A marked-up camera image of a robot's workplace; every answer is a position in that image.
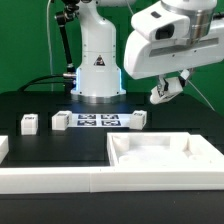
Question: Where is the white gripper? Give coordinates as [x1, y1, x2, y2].
[124, 24, 224, 97]

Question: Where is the white square table top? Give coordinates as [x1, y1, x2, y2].
[107, 132, 224, 167]

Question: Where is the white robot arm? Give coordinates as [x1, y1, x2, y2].
[71, 0, 224, 104]

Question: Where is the apriltag base marker sheet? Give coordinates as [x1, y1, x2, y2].
[70, 113, 130, 127]

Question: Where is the white front fence bar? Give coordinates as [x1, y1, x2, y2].
[0, 167, 224, 194]

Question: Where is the white left fence piece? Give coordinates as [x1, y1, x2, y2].
[0, 136, 9, 164]

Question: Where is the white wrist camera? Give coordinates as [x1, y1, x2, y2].
[131, 2, 190, 42]

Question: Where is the black cable bundle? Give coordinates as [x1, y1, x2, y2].
[18, 73, 73, 93]

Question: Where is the white thin cable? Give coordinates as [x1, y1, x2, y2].
[46, 0, 55, 92]

